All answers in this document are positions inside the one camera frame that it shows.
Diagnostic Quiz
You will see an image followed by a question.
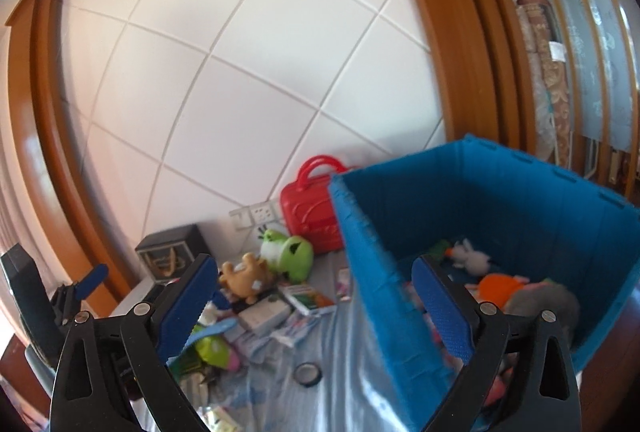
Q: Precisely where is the white wall socket strip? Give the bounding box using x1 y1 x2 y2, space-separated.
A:
229 199 284 230

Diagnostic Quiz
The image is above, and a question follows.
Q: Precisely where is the pink bird plush toy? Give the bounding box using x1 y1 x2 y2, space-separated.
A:
464 273 555 312

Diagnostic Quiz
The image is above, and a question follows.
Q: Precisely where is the grey fluffy plush toy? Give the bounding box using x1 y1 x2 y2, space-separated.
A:
504 282 579 344

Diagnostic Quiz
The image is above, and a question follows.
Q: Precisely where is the red plastic toy suitcase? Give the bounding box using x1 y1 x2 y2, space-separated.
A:
280 155 349 254

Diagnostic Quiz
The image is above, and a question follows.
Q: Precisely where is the blue plastic storage crate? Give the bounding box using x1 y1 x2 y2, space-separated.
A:
329 136 639 431

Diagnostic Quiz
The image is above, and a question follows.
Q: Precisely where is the black framed box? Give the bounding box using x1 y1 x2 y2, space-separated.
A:
134 224 212 284

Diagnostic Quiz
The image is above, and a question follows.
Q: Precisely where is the wooden slatted glass partition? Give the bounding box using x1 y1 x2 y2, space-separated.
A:
548 0 639 198

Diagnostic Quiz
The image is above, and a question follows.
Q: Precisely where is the green frog plush toy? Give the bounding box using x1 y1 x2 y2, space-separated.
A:
259 226 314 284

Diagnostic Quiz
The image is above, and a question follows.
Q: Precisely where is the long flat white box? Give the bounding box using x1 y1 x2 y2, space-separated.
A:
238 294 292 337

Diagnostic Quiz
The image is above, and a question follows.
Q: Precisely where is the brown bear plush toy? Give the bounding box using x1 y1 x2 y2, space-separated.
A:
219 252 276 305

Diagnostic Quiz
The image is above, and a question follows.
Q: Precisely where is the black tape roll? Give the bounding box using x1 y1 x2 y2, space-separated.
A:
293 362 322 388

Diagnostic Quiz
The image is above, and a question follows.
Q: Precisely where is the white duck plush toy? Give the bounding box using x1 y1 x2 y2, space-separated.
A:
426 238 490 276

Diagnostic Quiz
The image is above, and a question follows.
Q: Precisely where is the lime green plastic bag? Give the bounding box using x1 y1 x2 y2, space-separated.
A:
193 336 232 370

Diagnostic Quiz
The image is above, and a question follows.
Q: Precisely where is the blue white sachet pack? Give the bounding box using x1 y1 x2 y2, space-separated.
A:
270 313 320 348

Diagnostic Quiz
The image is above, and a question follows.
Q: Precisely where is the blue curved plastic strip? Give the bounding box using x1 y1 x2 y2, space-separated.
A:
166 317 238 366

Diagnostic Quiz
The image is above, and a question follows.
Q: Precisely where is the green orange medicine box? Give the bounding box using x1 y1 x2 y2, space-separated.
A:
278 284 336 316

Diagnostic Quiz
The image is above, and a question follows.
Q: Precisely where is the rolled patterned carpet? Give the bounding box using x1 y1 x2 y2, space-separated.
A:
516 0 572 169

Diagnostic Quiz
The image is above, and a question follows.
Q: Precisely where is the light blue bed sheet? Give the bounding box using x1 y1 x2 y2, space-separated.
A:
106 253 417 432

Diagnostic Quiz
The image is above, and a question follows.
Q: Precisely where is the small pink sachet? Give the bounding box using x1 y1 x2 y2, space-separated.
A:
335 267 352 302

